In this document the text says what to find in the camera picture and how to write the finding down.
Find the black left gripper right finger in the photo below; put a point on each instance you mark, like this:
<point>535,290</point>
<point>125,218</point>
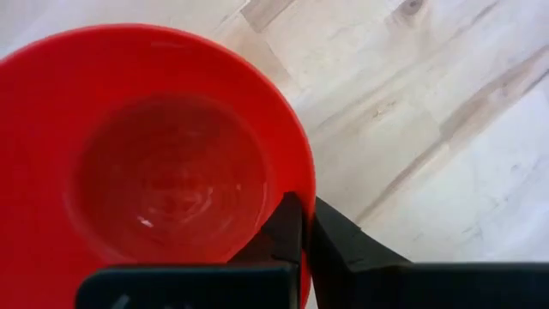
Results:
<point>386,283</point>

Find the red plastic bowl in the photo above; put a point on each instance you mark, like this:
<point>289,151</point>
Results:
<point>128,150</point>

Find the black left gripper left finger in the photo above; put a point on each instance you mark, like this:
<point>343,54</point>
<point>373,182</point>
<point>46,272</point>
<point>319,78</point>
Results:
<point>193,287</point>

